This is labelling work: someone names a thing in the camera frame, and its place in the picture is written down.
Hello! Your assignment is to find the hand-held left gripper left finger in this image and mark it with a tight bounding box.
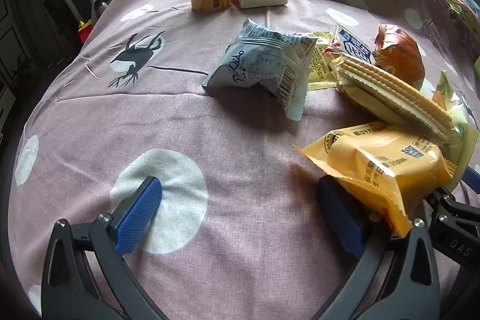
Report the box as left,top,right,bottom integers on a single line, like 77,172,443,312
41,175,169,320

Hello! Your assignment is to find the pink dotted deer bedsheet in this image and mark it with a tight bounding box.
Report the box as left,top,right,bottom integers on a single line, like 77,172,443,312
7,0,480,320

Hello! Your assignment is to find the grey snack packet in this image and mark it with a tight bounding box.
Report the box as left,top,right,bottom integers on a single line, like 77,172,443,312
202,19,319,122

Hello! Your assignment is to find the orange snack packet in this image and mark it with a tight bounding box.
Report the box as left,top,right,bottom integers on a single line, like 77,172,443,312
372,24,426,90

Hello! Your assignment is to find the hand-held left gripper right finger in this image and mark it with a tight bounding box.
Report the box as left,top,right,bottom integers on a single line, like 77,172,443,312
316,175,441,320

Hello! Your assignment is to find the white red blue snack packet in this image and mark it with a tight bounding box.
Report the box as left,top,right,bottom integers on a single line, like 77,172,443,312
324,23,376,66

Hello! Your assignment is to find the yellow snack packet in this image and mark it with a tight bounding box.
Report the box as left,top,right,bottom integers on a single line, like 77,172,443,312
293,121,459,238
307,31,338,92

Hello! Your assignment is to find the pile of folded clothes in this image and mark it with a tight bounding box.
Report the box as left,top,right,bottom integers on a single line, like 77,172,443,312
435,0,480,58

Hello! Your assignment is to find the wafer biscuit packet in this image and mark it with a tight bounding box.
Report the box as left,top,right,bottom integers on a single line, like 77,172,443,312
324,52,480,180

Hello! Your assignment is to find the green cardboard box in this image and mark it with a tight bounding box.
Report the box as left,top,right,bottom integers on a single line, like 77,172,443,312
430,55,480,135

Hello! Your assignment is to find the flat yellow snack packet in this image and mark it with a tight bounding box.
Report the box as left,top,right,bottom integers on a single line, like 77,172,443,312
307,31,338,92

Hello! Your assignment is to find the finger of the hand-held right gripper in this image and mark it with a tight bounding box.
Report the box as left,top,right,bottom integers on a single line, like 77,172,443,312
462,163,480,187
425,186,480,262

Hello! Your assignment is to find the red cardboard box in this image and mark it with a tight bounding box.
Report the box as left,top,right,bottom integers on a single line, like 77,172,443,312
77,20,94,43

